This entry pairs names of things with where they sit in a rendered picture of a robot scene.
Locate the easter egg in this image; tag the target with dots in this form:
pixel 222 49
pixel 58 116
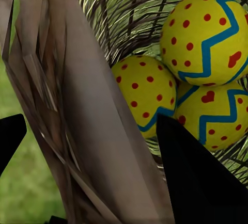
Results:
pixel 148 88
pixel 216 116
pixel 205 42

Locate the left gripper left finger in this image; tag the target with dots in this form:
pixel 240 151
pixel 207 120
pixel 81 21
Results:
pixel 12 131

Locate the wicker basket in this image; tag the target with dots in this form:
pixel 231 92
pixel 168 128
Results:
pixel 60 69

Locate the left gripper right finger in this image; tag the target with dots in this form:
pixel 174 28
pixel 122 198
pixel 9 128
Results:
pixel 201 189

